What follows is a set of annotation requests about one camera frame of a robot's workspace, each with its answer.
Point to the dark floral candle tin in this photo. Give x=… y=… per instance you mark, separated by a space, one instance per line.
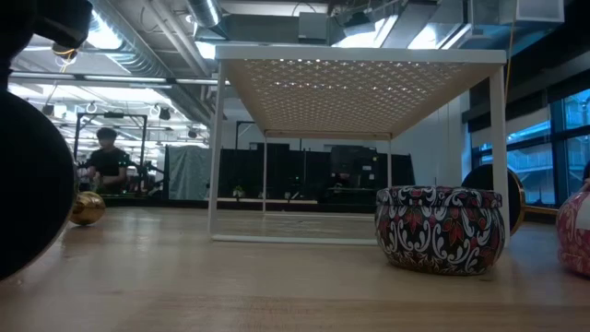
x=438 y=230

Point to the gold candlestick holder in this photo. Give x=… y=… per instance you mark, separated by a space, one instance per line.
x=27 y=184
x=477 y=177

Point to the pink floral candle tin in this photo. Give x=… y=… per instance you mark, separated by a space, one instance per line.
x=576 y=235

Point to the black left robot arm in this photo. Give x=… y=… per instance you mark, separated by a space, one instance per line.
x=55 y=18

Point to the small potted plant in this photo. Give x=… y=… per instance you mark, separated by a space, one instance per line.
x=238 y=191

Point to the grey cloth cover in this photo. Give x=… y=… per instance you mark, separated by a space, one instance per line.
x=191 y=173

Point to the white perforated shelf riser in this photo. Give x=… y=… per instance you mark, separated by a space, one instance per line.
x=359 y=54

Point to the grey ceiling box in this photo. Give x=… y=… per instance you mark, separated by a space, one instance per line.
x=313 y=25

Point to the long ceiling strip light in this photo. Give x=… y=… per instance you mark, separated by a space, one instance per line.
x=120 y=79

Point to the black partition wall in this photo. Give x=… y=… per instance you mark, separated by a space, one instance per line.
x=322 y=170

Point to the round silver air duct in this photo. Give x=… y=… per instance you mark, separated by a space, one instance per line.
x=205 y=11

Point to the corrugated silver ceiling duct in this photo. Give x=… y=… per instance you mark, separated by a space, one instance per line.
x=133 y=57

